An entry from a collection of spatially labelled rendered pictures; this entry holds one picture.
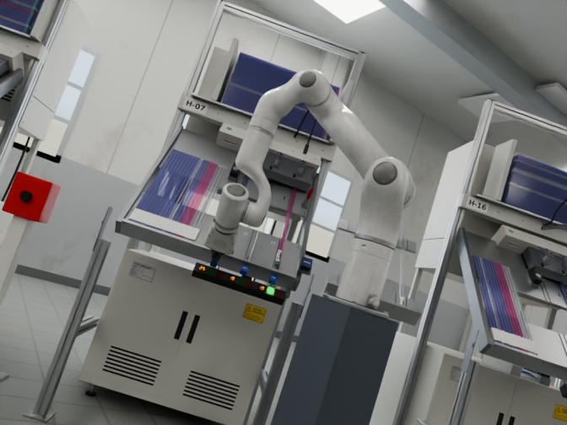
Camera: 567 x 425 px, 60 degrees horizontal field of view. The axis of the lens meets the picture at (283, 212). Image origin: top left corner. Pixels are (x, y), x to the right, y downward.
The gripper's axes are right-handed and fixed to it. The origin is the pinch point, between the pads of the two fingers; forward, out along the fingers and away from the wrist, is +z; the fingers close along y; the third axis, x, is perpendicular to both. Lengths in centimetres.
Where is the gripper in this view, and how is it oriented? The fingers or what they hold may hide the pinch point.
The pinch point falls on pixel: (216, 255)
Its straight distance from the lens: 175.9
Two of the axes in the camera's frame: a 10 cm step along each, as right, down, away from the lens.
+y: 9.4, 3.2, 0.7
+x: 1.5, -6.2, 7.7
